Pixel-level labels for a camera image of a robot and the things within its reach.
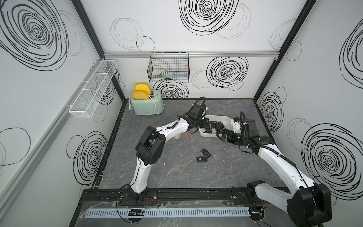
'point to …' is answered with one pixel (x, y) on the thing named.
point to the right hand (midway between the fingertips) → (223, 136)
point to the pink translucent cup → (185, 134)
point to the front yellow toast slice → (140, 95)
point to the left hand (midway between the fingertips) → (208, 122)
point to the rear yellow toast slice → (143, 87)
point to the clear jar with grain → (177, 136)
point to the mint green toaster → (147, 107)
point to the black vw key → (202, 159)
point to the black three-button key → (205, 152)
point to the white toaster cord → (130, 107)
